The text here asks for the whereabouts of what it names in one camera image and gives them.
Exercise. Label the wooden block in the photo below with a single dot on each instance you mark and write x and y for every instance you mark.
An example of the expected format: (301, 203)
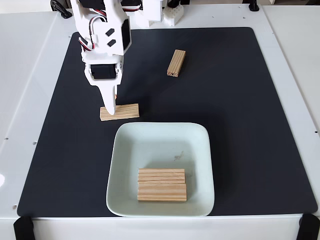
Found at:
(176, 62)
(127, 111)
(162, 175)
(162, 192)

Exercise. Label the pale green square plate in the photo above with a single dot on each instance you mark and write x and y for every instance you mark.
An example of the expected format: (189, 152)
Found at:
(130, 155)

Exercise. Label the black table clamp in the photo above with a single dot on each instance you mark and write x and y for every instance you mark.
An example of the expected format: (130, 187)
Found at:
(253, 6)
(61, 8)

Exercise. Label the black base clamp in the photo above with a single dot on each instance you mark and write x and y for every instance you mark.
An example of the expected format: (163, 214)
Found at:
(173, 3)

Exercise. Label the black table mat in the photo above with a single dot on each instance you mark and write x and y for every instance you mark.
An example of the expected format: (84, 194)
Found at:
(237, 125)

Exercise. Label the black corner bracket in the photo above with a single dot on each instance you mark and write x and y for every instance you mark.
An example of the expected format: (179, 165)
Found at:
(310, 227)
(23, 228)

